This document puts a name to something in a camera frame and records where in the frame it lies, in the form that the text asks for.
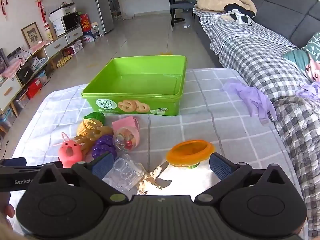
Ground white red cardboard box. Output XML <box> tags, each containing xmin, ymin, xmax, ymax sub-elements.
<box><xmin>62</xmin><ymin>40</ymin><xmax>83</xmax><ymax>55</ymax></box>

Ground pink clear capsule ball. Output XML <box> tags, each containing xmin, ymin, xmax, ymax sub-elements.
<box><xmin>112</xmin><ymin>127</ymin><xmax>140</xmax><ymax>152</ymax></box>

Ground clear plastic container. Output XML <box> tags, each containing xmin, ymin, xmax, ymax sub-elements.
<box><xmin>102</xmin><ymin>153</ymin><xmax>145</xmax><ymax>193</ymax></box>

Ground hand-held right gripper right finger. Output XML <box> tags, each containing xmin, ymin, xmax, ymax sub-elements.
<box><xmin>194</xmin><ymin>152</ymin><xmax>290</xmax><ymax>204</ymax></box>

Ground white wooden cabinet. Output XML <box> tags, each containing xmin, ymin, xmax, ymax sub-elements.
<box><xmin>0</xmin><ymin>26</ymin><xmax>84</xmax><ymax>120</ymax></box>

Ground beige quilted blanket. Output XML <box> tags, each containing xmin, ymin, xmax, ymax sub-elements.
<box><xmin>195</xmin><ymin>0</ymin><xmax>257</xmax><ymax>18</ymax></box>

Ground framed cartoon picture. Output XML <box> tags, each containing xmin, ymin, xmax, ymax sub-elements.
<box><xmin>21</xmin><ymin>22</ymin><xmax>42</xmax><ymax>48</ymax></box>

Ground teal patterned pillow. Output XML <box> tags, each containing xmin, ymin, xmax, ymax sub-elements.
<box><xmin>282</xmin><ymin>32</ymin><xmax>320</xmax><ymax>83</ymax></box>

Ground yellow toy corn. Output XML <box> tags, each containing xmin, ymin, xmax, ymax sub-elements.
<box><xmin>76</xmin><ymin>112</ymin><xmax>105</xmax><ymax>138</ymax></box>

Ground silver refrigerator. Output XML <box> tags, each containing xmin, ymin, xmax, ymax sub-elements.
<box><xmin>90</xmin><ymin>0</ymin><xmax>115</xmax><ymax>35</ymax></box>

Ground pink block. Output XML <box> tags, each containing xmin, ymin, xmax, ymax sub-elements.
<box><xmin>112</xmin><ymin>116</ymin><xmax>139</xmax><ymax>131</ymax></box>

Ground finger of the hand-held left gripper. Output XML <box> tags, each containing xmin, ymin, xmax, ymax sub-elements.
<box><xmin>0</xmin><ymin>157</ymin><xmax>27</xmax><ymax>167</ymax></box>
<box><xmin>0</xmin><ymin>160</ymin><xmax>63</xmax><ymax>174</ymax></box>

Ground purple toy grapes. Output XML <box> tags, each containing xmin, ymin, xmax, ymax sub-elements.
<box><xmin>91</xmin><ymin>134</ymin><xmax>117</xmax><ymax>159</ymax></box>

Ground dark framed picture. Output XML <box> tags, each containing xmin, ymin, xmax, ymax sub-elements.
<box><xmin>0</xmin><ymin>47</ymin><xmax>9</xmax><ymax>73</ymax></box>

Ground green plastic box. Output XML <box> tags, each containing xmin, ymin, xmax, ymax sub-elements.
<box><xmin>81</xmin><ymin>55</ymin><xmax>187</xmax><ymax>117</ymax></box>

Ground orange disc toy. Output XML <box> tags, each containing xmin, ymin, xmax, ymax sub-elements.
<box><xmin>166</xmin><ymin>140</ymin><xmax>216</xmax><ymax>168</ymax></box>

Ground grey grid table cloth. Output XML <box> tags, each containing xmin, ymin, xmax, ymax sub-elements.
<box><xmin>11</xmin><ymin>67</ymin><xmax>310</xmax><ymax>240</ymax></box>

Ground black white plaid cover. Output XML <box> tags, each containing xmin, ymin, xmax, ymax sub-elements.
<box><xmin>192</xmin><ymin>7</ymin><xmax>320</xmax><ymax>230</ymax></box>

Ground red gift box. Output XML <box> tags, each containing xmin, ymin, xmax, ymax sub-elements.
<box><xmin>79</xmin><ymin>14</ymin><xmax>92</xmax><ymax>32</ymax></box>

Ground person's left hand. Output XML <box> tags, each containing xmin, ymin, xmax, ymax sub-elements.
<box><xmin>0</xmin><ymin>192</ymin><xmax>16</xmax><ymax>220</ymax></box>

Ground pink animal squeeze toy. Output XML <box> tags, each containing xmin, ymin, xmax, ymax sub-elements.
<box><xmin>58</xmin><ymin>132</ymin><xmax>83</xmax><ymax>168</ymax></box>

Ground white skeleton toy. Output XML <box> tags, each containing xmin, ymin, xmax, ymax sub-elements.
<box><xmin>137</xmin><ymin>161</ymin><xmax>173</xmax><ymax>196</ymax></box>

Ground dark grey sofa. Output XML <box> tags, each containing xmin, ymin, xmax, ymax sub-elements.
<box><xmin>194</xmin><ymin>0</ymin><xmax>320</xmax><ymax>68</ymax></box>

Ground purple glove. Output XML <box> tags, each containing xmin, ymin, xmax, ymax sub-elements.
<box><xmin>295</xmin><ymin>81</ymin><xmax>320</xmax><ymax>102</ymax></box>
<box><xmin>221</xmin><ymin>79</ymin><xmax>278</xmax><ymax>125</ymax></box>

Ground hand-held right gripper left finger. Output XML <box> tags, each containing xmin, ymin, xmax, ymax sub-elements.
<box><xmin>31</xmin><ymin>152</ymin><xmax>129</xmax><ymax>204</ymax></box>

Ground row of yellow toys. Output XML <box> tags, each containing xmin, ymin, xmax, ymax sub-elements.
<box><xmin>56</xmin><ymin>55</ymin><xmax>73</xmax><ymax>68</ymax></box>

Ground red storage box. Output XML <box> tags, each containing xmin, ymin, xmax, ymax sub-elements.
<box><xmin>26</xmin><ymin>78</ymin><xmax>42</xmax><ymax>98</ymax></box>

